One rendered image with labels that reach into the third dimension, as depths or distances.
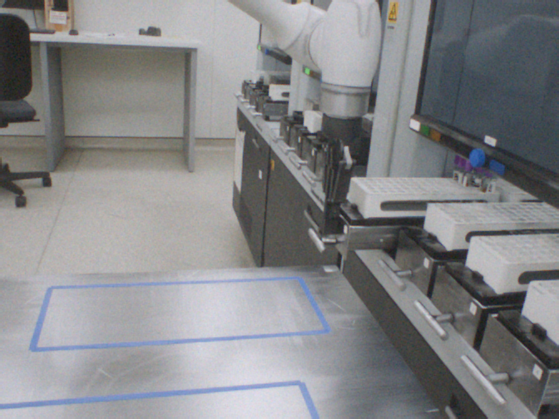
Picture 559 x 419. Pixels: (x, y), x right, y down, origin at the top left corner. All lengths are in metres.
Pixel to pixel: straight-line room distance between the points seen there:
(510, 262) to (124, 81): 3.92
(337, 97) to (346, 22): 0.13
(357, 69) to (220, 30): 3.56
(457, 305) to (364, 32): 0.48
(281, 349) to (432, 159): 0.70
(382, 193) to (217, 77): 3.56
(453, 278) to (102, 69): 3.87
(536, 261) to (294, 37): 0.59
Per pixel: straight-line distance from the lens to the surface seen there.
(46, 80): 3.90
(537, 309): 0.81
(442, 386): 0.98
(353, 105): 1.01
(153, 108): 4.55
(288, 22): 1.11
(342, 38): 0.99
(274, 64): 2.85
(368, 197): 1.06
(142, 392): 0.59
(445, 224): 1.00
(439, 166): 1.26
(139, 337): 0.67
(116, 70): 4.51
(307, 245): 1.66
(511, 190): 1.24
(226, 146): 4.66
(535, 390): 0.78
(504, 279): 0.87
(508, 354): 0.81
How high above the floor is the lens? 1.19
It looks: 21 degrees down
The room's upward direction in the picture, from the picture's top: 5 degrees clockwise
